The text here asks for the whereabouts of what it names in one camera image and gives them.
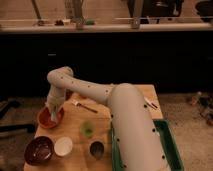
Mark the dark maroon bowl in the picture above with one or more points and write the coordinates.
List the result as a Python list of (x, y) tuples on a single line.
[(39, 151)]

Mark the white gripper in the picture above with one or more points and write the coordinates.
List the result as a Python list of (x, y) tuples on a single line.
[(55, 99)]

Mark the small metal cup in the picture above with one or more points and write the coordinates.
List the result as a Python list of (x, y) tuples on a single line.
[(97, 149)]

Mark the green plastic tray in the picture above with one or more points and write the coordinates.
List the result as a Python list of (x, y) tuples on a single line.
[(168, 144)]

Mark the white handled knife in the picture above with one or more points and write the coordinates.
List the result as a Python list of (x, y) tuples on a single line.
[(152, 105)]

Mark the red orange bowl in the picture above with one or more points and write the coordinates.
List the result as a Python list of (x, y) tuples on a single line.
[(44, 118)]

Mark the green plastic cup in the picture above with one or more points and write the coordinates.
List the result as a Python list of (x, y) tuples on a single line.
[(87, 129)]

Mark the small white bowl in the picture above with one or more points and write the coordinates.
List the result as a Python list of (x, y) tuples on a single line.
[(63, 146)]

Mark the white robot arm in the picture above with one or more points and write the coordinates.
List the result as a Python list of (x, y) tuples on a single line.
[(135, 132)]

